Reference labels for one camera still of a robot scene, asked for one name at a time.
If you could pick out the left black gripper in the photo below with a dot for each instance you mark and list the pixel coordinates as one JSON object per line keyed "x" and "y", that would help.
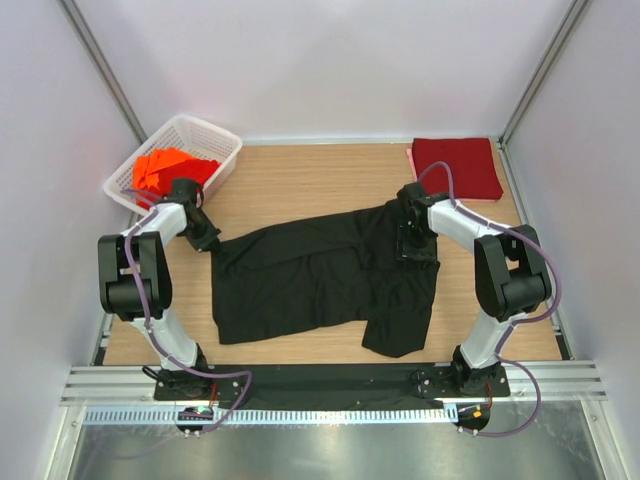
{"x": 209, "y": 239}

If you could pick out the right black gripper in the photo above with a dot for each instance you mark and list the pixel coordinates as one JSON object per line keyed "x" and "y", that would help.
{"x": 427, "y": 255}

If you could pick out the black t-shirt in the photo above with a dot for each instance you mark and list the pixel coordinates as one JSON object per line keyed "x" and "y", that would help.
{"x": 325, "y": 271}

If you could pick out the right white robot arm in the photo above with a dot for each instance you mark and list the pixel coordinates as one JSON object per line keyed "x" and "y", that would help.
{"x": 511, "y": 278}

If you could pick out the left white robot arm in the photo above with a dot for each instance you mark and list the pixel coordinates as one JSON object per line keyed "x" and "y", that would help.
{"x": 135, "y": 285}

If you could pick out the red t-shirt in basket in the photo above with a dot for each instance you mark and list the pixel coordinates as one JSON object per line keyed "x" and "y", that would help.
{"x": 202, "y": 171}

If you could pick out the orange t-shirt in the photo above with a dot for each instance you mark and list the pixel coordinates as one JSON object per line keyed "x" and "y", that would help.
{"x": 156, "y": 171}

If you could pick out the folded dark red t-shirt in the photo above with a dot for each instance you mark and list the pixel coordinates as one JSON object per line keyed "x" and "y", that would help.
{"x": 434, "y": 178}

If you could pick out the white plastic basket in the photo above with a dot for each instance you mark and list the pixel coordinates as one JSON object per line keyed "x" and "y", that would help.
{"x": 191, "y": 135}

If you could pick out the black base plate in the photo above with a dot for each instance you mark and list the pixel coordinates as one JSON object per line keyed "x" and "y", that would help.
{"x": 326, "y": 387}

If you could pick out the aluminium frame rail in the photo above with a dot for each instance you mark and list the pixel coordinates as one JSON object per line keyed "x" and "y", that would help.
{"x": 558, "y": 381}

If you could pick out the white slotted cable duct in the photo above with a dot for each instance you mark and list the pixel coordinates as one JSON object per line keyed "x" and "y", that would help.
{"x": 184, "y": 416}

